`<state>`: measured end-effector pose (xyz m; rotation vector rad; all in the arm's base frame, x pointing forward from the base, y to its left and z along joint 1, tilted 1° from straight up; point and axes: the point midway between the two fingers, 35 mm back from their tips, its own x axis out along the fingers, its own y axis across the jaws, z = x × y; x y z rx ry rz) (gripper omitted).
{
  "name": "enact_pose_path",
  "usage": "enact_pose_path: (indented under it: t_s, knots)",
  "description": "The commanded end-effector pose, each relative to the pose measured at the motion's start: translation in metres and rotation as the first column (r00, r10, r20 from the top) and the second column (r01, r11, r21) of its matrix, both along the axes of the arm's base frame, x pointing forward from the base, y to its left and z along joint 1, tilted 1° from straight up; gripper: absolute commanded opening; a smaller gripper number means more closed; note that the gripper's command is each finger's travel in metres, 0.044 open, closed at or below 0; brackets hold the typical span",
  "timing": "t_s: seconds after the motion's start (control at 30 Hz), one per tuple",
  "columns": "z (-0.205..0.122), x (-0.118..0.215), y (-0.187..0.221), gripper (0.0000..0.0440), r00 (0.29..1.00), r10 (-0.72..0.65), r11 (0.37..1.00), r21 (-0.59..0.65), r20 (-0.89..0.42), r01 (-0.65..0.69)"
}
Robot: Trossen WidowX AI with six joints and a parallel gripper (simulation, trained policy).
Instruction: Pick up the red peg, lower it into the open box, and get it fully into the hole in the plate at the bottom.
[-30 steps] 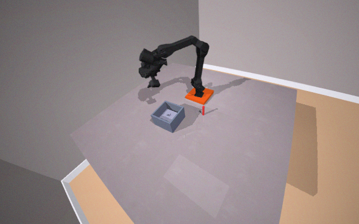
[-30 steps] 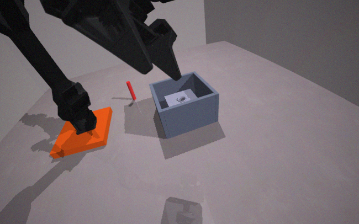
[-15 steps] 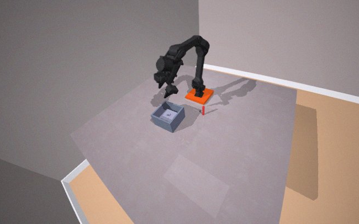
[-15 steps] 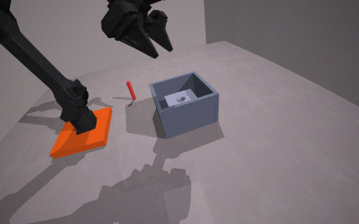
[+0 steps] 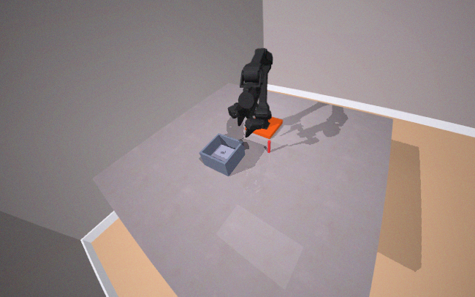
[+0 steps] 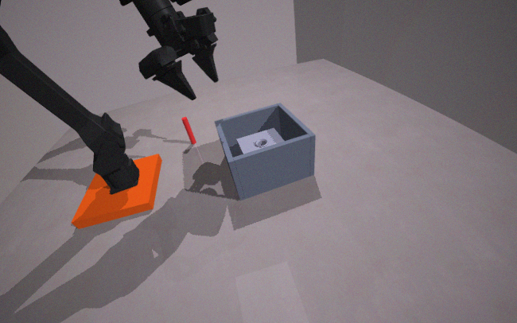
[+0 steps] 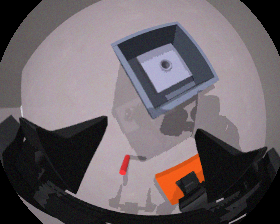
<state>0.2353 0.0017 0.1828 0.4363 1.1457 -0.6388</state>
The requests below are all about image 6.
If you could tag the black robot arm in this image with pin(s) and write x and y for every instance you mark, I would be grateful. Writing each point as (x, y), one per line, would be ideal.
(101, 134)

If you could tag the red peg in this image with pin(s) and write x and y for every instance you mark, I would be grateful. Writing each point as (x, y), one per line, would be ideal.
(188, 129)

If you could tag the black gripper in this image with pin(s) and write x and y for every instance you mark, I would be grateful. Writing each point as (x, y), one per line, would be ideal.
(161, 61)

